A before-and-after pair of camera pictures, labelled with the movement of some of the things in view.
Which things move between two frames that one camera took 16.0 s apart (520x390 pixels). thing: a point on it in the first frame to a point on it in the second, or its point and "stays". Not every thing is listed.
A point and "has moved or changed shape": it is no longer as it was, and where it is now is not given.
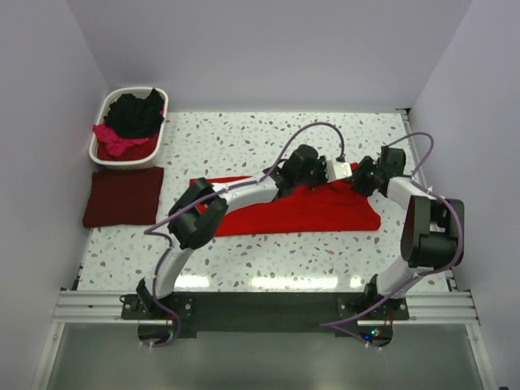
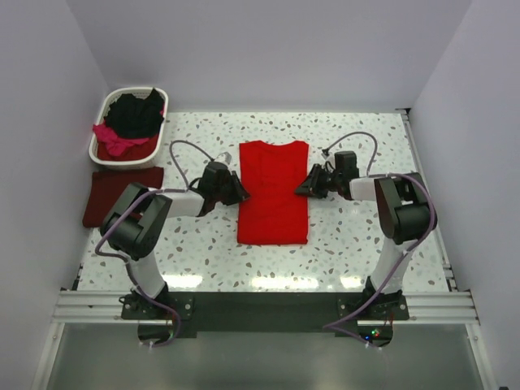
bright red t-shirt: (331, 206) has moved or changed shape
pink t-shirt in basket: (115, 145) stays
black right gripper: (362, 179) to (321, 184)
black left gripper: (321, 171) to (229, 188)
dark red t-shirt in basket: (141, 150) stays
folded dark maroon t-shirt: (123, 197) stays
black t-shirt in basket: (132, 117) stays
